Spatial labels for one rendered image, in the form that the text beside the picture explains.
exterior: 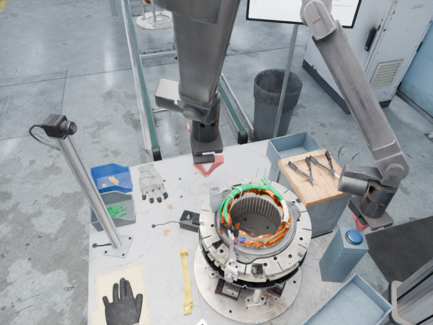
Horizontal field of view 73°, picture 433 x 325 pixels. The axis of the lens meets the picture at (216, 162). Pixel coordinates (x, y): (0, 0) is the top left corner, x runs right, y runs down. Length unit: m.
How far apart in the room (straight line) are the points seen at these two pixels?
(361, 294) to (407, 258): 1.44
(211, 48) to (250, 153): 1.21
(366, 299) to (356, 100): 0.52
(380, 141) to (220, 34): 0.53
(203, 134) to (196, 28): 0.37
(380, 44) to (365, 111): 2.24
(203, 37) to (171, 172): 1.16
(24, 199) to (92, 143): 0.71
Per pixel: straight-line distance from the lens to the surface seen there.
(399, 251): 2.36
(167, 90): 0.58
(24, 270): 2.33
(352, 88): 0.70
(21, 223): 2.55
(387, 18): 2.85
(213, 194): 0.81
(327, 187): 1.04
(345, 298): 0.91
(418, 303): 0.98
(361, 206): 0.87
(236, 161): 1.44
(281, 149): 1.22
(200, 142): 0.64
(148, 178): 1.37
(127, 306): 1.11
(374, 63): 3.01
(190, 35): 0.29
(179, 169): 1.41
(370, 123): 0.73
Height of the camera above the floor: 1.83
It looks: 47 degrees down
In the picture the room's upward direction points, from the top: straight up
